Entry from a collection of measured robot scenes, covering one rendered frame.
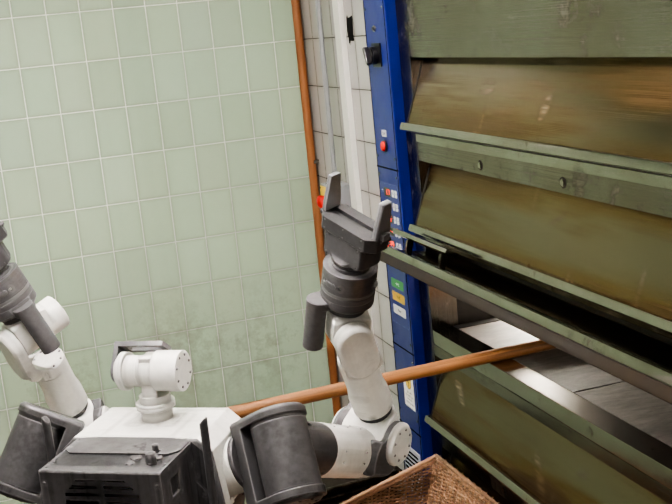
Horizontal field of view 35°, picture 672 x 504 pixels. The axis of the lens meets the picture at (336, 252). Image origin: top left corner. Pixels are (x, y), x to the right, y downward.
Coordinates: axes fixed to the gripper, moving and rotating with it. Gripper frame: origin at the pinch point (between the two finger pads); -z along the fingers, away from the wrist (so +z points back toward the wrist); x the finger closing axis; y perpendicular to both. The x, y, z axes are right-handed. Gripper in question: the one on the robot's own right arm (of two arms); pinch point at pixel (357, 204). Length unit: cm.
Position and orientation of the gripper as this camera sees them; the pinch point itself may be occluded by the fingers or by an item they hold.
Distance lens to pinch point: 165.3
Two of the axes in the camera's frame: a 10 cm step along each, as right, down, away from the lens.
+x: -7.0, -4.4, 5.6
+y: 7.1, -3.3, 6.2
